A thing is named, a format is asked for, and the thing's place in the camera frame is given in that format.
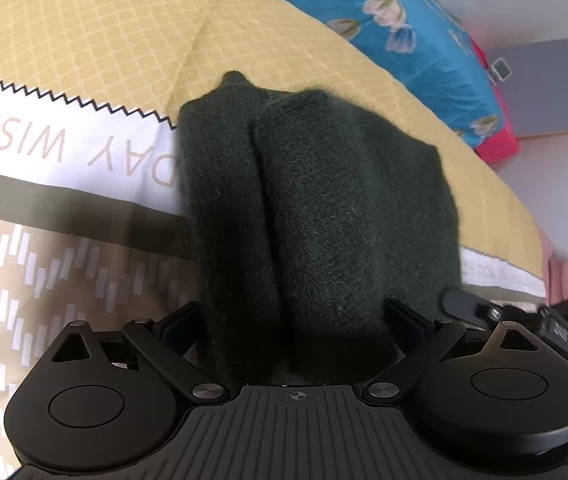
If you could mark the red bed sheet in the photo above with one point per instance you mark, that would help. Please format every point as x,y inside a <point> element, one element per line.
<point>499,145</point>

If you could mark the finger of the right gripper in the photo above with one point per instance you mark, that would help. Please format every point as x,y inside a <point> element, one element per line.
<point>485,314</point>

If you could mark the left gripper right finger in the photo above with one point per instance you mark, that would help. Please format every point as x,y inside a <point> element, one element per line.
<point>422,343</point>

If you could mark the grey board against wall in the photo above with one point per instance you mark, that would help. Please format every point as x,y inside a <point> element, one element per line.
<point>536,94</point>

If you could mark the pink folded bedding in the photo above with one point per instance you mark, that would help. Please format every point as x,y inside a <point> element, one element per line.
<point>555,271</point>

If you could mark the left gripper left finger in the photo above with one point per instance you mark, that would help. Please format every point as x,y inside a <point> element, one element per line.
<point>163,344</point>

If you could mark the blue floral quilt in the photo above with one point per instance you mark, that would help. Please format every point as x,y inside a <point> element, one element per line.
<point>424,46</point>

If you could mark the dark green knit sweater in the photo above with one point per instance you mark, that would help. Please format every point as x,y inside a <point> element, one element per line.
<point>310,213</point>

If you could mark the small white digital clock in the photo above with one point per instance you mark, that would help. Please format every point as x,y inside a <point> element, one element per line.
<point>500,69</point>

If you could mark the patterned yellow beige bedspread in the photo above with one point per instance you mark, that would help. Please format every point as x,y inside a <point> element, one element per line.
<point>90,220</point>

